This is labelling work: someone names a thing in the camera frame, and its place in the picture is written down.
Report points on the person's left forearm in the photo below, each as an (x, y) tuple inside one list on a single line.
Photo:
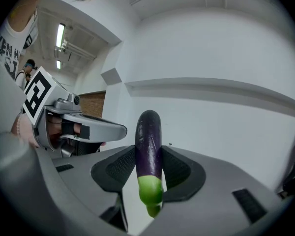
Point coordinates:
[(27, 131)]

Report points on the person's left hand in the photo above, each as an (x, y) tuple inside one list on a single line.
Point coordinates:
[(54, 131)]

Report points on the long ceiling light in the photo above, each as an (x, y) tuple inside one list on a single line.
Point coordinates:
[(60, 34)]

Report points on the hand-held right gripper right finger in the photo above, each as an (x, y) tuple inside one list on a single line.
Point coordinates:
[(211, 205)]

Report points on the short ceiling light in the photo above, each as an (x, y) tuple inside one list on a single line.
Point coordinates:
[(58, 64)]

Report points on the purple eggplant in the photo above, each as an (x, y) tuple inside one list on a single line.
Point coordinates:
[(147, 136)]

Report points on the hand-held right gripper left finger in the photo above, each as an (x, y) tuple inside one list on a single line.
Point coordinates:
[(88, 181)]

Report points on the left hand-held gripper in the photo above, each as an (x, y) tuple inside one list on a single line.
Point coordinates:
[(37, 92)]

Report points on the white ceiling pipes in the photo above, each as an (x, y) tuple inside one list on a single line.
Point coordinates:
[(76, 49)]

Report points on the white printed t-shirt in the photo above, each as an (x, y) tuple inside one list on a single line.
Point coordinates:
[(9, 53)]

